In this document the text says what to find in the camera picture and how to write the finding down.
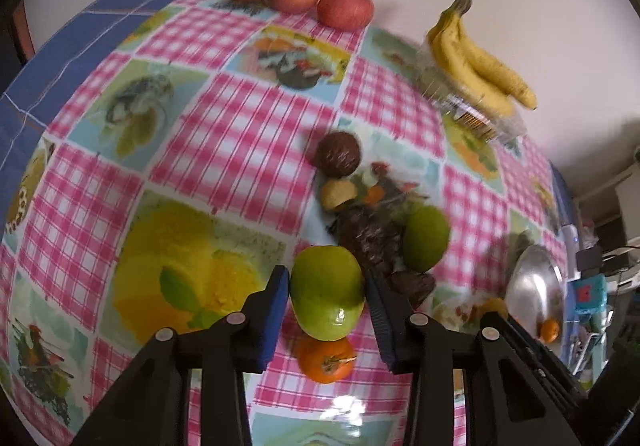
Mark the orange tangerine in bowl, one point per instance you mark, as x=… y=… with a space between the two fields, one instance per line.
x=549 y=331

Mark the teal toy box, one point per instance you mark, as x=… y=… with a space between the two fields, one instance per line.
x=590 y=295

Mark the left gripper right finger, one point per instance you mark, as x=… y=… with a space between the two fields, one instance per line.
x=516 y=391

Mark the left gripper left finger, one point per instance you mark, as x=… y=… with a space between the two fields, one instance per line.
x=148 y=404

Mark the yellow banana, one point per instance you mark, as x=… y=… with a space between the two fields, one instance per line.
x=445 y=45
x=495 y=72

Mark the green apple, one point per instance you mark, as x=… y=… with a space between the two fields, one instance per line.
x=425 y=239
x=327 y=292

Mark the lower yellow banana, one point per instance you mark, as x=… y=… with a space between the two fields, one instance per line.
x=445 y=45

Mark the round steel bowl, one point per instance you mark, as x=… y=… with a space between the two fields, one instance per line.
x=536 y=291

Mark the clear plastic clamshell container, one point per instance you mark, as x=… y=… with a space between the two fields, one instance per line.
x=452 y=99

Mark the wooden chair frame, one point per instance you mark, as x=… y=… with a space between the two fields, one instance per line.
x=20 y=34

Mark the upper yellow banana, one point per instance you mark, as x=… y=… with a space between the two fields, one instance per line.
x=495 y=72

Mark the small yellow-brown round fruit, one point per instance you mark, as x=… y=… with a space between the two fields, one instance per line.
x=336 y=192

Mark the large red apple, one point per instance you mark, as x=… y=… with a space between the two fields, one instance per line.
x=345 y=15

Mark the fruit-pattern pink checkered tablecloth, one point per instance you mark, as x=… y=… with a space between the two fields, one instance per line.
x=157 y=160

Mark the orange tangerine on table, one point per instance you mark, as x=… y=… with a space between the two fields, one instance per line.
x=325 y=362

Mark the long dark wrinkled avocado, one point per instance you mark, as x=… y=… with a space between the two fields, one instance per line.
x=371 y=237

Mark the dark avocado lower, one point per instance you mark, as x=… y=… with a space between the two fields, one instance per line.
x=416 y=287

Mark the round dark avocado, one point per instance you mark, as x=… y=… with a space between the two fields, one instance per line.
x=338 y=154

